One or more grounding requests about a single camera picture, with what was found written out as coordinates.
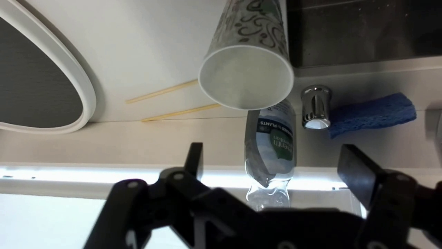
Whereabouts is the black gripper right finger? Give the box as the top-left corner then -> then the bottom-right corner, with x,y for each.
336,143 -> 442,249

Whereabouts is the white printed paper cup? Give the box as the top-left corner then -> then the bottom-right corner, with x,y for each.
198,0 -> 296,113

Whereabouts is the round black tray white rim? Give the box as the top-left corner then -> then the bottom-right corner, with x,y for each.
0,0 -> 100,136

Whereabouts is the stainless steel sink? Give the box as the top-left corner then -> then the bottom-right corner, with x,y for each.
287,0 -> 442,71

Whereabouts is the small metal can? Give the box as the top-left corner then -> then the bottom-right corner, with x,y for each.
300,85 -> 333,132

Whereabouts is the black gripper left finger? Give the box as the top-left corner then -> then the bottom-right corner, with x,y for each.
82,142 -> 260,249

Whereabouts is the blue cloth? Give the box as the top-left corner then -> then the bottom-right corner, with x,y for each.
328,93 -> 419,140

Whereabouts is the clear bottle green cap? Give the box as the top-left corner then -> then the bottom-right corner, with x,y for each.
244,102 -> 299,209

